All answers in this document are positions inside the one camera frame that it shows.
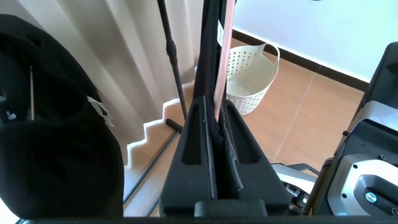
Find pink clothes hanger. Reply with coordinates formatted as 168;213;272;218
29;65;35;121
213;0;237;121

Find beige curtain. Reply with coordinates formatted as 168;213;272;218
0;0;205;164

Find white laundry basket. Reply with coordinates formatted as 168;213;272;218
226;42;280;117

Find black garment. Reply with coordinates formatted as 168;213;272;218
192;0;233;150

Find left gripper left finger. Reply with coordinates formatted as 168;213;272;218
159;95;218;218

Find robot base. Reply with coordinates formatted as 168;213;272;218
271;42;398;217

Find black shorts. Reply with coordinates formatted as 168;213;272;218
0;14;125;219

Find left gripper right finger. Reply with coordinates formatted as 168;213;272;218
220;99;290;216

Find black clothes rack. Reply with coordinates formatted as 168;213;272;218
123;0;190;218

